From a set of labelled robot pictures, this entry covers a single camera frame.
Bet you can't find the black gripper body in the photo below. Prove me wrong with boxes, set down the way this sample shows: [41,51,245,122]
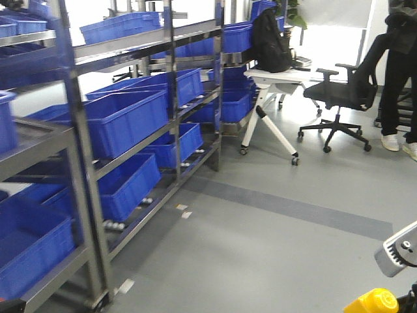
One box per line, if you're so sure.
[397,283,417,313]

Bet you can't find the white folding table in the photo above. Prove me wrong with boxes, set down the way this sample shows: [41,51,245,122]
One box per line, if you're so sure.
[240,66,314,166]

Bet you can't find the yellow toy block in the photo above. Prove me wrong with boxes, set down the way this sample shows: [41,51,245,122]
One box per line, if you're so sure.
[343,288,399,313]

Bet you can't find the large blue shelf bin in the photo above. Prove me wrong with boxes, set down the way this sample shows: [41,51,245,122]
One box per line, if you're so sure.
[27,89,169,160]

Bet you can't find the green potted plant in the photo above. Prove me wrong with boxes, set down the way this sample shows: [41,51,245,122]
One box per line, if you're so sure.
[276,0,308,31]

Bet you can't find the black office chair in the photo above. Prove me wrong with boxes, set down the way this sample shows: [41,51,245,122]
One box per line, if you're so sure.
[296,32,392,154]

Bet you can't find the steel bin shelving rack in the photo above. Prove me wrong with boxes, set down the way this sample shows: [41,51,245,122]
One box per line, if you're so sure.
[0,0,261,310]

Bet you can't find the person in dark clothes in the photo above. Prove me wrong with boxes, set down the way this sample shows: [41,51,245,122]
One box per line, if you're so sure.
[379,1,416,160]

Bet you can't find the black backpack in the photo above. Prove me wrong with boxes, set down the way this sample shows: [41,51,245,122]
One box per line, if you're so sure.
[252,7,293,73]

